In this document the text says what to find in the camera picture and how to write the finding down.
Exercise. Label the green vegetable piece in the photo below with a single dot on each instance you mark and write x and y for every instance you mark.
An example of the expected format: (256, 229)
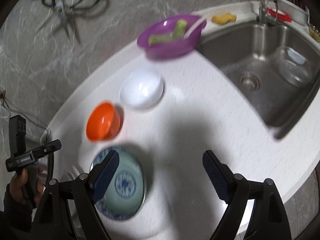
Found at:
(161, 39)
(180, 28)

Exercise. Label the clear glass bowl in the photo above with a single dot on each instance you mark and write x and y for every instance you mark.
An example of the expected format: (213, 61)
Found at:
(292, 72)

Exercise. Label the person's left hand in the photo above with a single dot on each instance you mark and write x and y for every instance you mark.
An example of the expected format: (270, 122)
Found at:
(18, 187)

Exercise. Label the white spoon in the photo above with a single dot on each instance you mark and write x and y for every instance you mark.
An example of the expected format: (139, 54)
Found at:
(197, 25)

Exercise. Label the yellow sponge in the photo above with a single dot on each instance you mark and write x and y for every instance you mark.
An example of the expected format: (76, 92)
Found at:
(223, 18)

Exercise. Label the person's left forearm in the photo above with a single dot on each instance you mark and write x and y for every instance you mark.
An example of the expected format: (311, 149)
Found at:
(17, 217)

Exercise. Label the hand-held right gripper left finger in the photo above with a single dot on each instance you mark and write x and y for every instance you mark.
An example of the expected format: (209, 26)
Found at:
(107, 175)

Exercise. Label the blue patterned bowl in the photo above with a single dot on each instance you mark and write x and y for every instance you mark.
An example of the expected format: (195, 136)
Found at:
(125, 195)

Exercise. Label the stainless steel sink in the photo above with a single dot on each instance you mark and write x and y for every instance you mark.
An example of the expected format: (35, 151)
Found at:
(250, 55)

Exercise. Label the chrome faucet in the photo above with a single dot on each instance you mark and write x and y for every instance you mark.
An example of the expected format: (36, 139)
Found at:
(262, 15)

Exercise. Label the metal pot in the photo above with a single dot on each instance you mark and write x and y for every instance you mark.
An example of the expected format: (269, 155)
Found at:
(297, 15)

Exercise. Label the red silicone holder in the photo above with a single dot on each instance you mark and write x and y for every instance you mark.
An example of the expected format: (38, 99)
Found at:
(280, 15)

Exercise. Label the white bowl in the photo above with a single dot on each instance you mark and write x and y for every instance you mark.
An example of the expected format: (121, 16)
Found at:
(140, 90)

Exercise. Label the small amber glass bowl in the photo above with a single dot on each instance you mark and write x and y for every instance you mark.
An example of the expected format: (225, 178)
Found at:
(314, 32)

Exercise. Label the orange bowl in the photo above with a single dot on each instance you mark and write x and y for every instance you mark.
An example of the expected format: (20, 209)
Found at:
(100, 122)

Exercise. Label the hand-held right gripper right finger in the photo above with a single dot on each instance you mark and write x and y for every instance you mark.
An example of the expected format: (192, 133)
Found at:
(215, 177)

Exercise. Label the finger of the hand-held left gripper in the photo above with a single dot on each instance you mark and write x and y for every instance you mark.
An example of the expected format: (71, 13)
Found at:
(51, 146)

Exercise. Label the purple plastic bowl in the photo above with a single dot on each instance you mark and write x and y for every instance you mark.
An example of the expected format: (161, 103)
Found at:
(162, 50)

